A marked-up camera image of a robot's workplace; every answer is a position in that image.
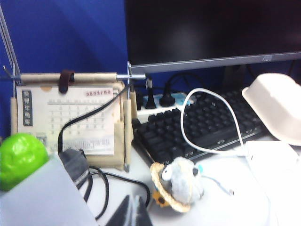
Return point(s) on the black slim power plug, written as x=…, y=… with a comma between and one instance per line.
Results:
x=139, y=101

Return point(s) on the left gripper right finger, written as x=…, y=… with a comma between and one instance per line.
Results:
x=144, y=219

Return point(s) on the black mechanical keyboard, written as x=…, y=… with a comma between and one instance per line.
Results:
x=202, y=127

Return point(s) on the white power strip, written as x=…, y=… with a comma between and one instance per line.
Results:
x=152, y=112

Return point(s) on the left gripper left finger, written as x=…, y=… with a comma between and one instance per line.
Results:
x=120, y=216

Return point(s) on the bright green round object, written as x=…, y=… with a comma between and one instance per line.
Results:
x=21, y=157

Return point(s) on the white paper bowl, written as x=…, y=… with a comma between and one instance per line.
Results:
x=275, y=103

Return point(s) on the light grey box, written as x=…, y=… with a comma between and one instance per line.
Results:
x=42, y=202

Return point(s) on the black power adapter brick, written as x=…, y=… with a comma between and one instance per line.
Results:
x=74, y=164

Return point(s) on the black angular power plug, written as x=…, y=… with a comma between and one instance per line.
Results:
x=150, y=102

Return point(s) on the white charger brick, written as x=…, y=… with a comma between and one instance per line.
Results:
x=270, y=156

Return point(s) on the beige canvas desk calendar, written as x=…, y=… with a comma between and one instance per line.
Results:
x=77, y=117

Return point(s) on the grey plush with straw hat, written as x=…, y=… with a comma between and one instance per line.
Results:
x=183, y=183

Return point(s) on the black computer monitor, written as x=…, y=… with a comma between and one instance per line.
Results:
x=211, y=30

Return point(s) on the aluminium partition post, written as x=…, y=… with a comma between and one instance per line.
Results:
x=10, y=47

